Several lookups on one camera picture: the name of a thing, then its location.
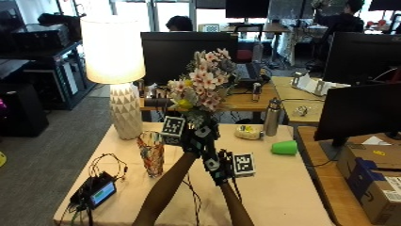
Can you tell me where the person's left hand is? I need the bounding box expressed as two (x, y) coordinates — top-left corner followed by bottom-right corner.
(180, 122), (221, 159)

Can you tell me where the person's right hand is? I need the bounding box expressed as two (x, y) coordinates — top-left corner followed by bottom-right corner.
(201, 148), (235, 187)

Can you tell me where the pink and white flower bouquet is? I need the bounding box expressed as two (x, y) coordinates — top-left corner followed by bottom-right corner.
(165, 47), (241, 128)

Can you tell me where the white marker cube on right glove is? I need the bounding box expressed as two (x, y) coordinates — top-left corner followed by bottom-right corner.
(230, 152), (257, 179)

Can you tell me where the white marker cube on glove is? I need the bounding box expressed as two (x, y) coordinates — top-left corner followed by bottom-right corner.
(158, 115), (186, 138)
(230, 152), (257, 179)

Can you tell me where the white marker cube on left glove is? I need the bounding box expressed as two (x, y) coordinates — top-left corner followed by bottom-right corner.
(158, 115), (186, 138)

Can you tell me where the pale yellow wrapped bundle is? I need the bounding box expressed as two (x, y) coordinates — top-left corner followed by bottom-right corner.
(233, 124), (265, 141)

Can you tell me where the green plastic cup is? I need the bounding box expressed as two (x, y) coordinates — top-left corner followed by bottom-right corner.
(269, 139), (299, 156)

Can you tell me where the colourful patterned glass vase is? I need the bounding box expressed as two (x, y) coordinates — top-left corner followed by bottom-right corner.
(136, 130), (165, 179)

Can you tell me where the steel water bottle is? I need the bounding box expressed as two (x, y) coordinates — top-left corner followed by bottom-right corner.
(263, 97), (283, 137)

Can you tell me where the black laptop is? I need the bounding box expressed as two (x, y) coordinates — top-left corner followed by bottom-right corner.
(234, 61), (271, 89)

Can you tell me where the small silver object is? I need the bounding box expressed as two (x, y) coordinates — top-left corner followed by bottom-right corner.
(291, 105), (310, 117)

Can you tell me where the black monitor with wide back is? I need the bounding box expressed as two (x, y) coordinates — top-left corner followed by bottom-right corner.
(140, 31), (239, 87)

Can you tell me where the white paper holder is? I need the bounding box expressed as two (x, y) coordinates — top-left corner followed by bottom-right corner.
(290, 72), (350, 97)

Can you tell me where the black device with small screen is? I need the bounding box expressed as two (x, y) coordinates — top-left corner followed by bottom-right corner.
(69, 171), (118, 211)

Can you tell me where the white table lamp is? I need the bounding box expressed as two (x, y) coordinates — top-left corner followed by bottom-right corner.
(78, 14), (146, 141)

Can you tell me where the cardboard box with blue print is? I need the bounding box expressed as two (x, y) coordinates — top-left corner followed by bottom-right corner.
(334, 143), (401, 226)

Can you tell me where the black monitor on stand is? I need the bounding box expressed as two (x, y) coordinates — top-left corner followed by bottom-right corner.
(313, 82), (401, 161)

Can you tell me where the black background monitor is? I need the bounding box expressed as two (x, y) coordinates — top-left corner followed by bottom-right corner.
(223, 0), (270, 19)

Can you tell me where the large black monitor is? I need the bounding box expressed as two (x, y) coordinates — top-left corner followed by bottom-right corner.
(321, 31), (401, 87)

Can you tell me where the black shelf unit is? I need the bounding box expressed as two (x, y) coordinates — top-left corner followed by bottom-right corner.
(0, 23), (97, 111)

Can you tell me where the black bin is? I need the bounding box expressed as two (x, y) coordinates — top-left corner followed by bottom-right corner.
(0, 82), (50, 137)

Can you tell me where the black cable bundle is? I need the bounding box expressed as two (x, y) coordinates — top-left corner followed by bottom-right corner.
(88, 153), (129, 182)

